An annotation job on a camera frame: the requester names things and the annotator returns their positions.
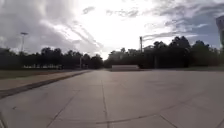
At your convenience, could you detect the tall floodlight pole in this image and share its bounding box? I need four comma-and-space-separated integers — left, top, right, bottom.
19, 31, 29, 53

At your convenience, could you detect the row of dark trees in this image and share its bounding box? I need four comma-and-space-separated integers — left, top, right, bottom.
0, 35, 224, 71

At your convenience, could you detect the traffic signal pole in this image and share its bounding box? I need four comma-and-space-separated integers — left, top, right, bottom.
139, 35, 144, 53

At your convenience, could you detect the grass strip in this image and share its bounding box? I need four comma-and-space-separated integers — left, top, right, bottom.
0, 68, 84, 80

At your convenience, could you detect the grey concrete pavement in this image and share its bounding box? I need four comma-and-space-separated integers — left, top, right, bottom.
0, 69, 224, 128

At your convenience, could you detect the tall building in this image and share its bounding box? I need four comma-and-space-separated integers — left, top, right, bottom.
215, 14, 224, 48

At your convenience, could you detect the raised concrete kerb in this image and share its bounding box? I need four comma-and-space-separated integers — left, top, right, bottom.
0, 69, 92, 100

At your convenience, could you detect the low pale wall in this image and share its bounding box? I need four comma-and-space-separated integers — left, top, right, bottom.
111, 64, 140, 72

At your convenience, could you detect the pale side walkway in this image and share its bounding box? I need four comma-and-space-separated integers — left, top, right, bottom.
0, 69, 88, 92

